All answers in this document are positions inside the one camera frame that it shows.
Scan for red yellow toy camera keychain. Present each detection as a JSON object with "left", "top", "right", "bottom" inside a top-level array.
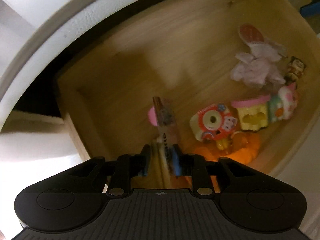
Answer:
[{"left": 189, "top": 103, "right": 238, "bottom": 150}]

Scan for orange plastic capsule half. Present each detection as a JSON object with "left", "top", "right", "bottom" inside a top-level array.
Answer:
[{"left": 193, "top": 132, "right": 261, "bottom": 165}]

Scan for red white paddle package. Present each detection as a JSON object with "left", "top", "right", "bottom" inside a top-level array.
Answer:
[{"left": 238, "top": 23, "right": 265, "bottom": 46}]

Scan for yellow pink toy cake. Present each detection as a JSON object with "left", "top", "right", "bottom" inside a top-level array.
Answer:
[{"left": 231, "top": 94, "right": 271, "bottom": 131}]

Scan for wooden drawer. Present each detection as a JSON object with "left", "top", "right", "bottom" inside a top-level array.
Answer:
[{"left": 58, "top": 0, "right": 319, "bottom": 176}]

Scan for white pink plush toy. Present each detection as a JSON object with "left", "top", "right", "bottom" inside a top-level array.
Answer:
[{"left": 268, "top": 82, "right": 298, "bottom": 122}]

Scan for lilac fluffy plush bunny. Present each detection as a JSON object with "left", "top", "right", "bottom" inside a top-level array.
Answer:
[{"left": 230, "top": 40, "right": 287, "bottom": 88}]

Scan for small doll figurine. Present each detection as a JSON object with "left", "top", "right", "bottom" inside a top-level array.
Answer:
[{"left": 284, "top": 56, "right": 306, "bottom": 86}]

